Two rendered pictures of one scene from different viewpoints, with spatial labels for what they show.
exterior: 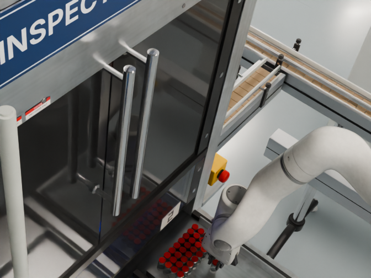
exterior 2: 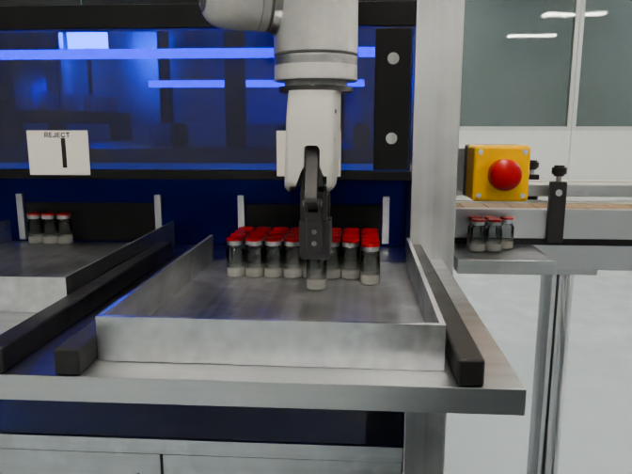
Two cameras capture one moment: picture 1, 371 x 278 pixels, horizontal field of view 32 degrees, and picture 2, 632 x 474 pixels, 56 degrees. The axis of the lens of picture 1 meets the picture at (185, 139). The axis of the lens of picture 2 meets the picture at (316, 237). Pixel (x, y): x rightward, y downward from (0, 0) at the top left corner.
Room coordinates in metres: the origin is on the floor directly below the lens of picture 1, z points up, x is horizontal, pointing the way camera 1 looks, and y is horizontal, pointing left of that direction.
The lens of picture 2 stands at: (0.76, -0.72, 1.06)
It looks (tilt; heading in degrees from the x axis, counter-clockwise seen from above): 11 degrees down; 65
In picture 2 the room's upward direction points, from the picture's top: straight up
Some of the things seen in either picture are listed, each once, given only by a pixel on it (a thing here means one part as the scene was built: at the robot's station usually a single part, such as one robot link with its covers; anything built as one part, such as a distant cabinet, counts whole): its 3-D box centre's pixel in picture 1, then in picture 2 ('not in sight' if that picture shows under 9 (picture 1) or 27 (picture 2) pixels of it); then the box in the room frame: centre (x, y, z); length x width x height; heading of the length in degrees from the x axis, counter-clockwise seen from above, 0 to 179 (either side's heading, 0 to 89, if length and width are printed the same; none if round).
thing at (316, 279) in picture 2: (214, 266); (316, 268); (1.02, -0.16, 0.90); 0.02 x 0.02 x 0.04
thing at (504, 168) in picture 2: (222, 175); (503, 174); (1.29, -0.14, 0.99); 0.04 x 0.04 x 0.04; 61
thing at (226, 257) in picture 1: (223, 240); (315, 134); (1.02, -0.16, 1.05); 0.10 x 0.07 x 0.11; 61
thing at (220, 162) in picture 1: (211, 167); (495, 171); (1.31, -0.10, 1.00); 0.08 x 0.07 x 0.07; 61
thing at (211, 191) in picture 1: (197, 182); (494, 256); (1.34, -0.07, 0.87); 0.14 x 0.13 x 0.02; 61
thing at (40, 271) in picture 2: not in sight; (30, 255); (0.74, 0.08, 0.90); 0.34 x 0.26 x 0.04; 61
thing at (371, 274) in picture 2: not in sight; (370, 262); (1.08, -0.16, 0.90); 0.02 x 0.02 x 0.05
